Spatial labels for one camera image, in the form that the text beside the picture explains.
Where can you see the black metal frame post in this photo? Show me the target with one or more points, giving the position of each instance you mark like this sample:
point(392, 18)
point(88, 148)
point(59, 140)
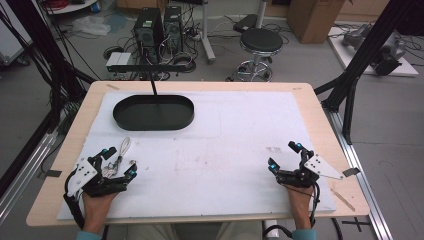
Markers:
point(363, 53)
point(50, 53)

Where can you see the black computer tower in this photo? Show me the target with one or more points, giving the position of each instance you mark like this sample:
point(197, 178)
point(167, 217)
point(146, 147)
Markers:
point(173, 26)
point(148, 31)

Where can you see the white electronics box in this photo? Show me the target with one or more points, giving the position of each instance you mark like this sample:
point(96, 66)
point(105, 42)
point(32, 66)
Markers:
point(118, 59)

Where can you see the black round stool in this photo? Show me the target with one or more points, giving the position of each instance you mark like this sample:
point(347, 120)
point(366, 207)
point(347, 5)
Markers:
point(261, 40)

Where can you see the black tape piece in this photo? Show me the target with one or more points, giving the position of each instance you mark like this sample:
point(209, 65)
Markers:
point(351, 171)
point(51, 173)

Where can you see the person's left hand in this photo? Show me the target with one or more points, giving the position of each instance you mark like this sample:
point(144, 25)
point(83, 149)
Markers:
point(96, 208)

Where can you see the grey device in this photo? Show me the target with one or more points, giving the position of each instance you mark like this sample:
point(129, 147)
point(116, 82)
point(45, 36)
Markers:
point(356, 36)

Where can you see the white plastic bag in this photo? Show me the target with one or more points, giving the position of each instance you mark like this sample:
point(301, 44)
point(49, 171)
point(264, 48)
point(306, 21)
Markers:
point(90, 26)

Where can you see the white foam mat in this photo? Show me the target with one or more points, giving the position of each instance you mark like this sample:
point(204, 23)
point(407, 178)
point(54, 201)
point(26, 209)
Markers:
point(216, 140)

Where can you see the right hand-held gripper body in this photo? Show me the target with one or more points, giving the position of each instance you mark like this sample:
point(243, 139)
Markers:
point(305, 173)

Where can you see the cardboard box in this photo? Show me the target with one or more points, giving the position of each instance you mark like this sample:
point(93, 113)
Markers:
point(313, 20)

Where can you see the thin wooden stick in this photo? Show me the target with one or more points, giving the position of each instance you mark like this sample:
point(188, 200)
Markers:
point(342, 200)

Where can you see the white floor board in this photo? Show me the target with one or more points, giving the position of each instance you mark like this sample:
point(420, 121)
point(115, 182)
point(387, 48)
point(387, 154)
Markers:
point(353, 63)

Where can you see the black camera stand bar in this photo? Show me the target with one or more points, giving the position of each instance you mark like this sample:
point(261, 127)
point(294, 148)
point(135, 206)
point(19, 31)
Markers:
point(146, 68)

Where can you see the small metal whisk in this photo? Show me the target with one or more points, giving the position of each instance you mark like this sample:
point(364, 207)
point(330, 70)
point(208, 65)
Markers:
point(120, 156)

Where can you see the aluminium rail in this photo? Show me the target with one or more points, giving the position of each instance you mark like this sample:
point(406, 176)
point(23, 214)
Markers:
point(23, 173)
point(360, 173)

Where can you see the black device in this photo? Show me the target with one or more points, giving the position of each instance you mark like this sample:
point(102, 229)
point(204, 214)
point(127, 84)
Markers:
point(388, 56)

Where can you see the person's right hand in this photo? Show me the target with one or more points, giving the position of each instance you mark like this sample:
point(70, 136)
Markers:
point(300, 203)

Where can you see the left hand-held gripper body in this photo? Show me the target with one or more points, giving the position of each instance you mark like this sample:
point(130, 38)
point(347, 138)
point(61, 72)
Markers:
point(100, 185)

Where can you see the white stand leg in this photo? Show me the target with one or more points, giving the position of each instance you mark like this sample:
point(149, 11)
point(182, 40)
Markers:
point(207, 36)

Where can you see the black flat case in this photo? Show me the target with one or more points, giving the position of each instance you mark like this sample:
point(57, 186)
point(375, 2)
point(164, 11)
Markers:
point(245, 22)

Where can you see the black oval tray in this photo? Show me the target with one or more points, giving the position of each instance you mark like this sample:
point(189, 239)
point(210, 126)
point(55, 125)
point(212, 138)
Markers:
point(153, 115)

